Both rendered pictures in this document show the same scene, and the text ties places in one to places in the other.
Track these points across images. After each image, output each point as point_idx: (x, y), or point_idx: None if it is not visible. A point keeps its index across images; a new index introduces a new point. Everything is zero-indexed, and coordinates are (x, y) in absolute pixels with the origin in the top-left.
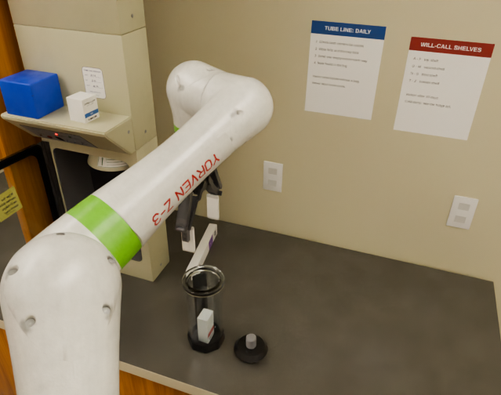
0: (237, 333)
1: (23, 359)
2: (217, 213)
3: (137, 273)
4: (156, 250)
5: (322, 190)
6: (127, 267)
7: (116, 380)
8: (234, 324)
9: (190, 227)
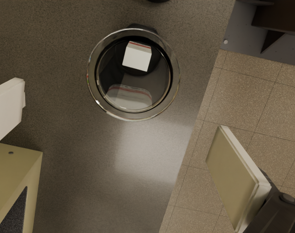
0: (120, 2)
1: None
2: (10, 90)
3: (37, 177)
4: (2, 173)
5: None
6: (33, 195)
7: None
8: (102, 10)
9: (289, 199)
